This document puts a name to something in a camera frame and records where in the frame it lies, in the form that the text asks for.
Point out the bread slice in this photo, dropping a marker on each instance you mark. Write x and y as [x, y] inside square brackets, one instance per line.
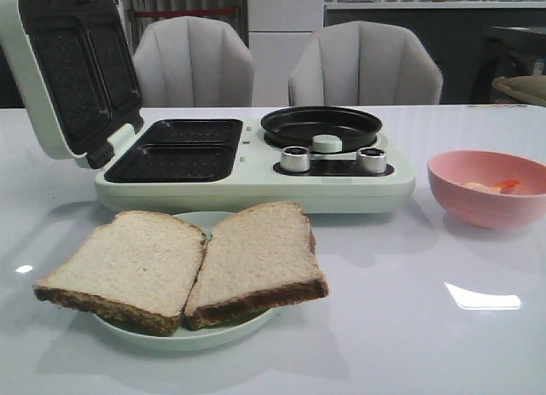
[260, 258]
[76, 284]

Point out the green breakfast maker lid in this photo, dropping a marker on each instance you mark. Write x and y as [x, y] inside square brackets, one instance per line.
[73, 68]

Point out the green breakfast maker base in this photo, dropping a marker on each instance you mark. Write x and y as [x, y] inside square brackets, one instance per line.
[226, 165]

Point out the orange shrimp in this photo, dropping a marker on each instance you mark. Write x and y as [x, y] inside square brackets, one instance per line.
[505, 187]

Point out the left silver knob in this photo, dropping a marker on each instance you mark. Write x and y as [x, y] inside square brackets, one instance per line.
[296, 159]

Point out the silver knob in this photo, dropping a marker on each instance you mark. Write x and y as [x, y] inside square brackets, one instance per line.
[371, 160]
[296, 159]

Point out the black frying pan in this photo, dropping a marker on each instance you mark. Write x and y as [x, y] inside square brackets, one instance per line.
[298, 125]

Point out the right silver knob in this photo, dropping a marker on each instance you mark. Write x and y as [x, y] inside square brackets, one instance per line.
[371, 160]

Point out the right grey chair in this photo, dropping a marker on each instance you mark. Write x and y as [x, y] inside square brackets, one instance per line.
[362, 63]

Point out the grey chair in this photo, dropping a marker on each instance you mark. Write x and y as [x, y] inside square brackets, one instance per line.
[193, 62]
[362, 63]

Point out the left grey chair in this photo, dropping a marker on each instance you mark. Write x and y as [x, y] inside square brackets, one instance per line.
[193, 62]

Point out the white cabinet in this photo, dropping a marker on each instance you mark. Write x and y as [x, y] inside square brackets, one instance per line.
[277, 34]

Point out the green round plate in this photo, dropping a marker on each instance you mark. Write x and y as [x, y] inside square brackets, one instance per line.
[187, 327]

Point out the pink bowl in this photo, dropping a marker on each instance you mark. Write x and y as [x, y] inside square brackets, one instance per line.
[526, 205]

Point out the red barrier belt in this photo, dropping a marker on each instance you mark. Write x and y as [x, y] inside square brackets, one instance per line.
[183, 13]

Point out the grey curtain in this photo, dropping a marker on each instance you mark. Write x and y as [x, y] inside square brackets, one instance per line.
[135, 26]

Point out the dark counter cabinet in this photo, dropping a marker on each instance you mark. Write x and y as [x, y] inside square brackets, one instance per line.
[453, 33]

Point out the black washing machine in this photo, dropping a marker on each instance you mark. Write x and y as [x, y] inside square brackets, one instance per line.
[508, 52]

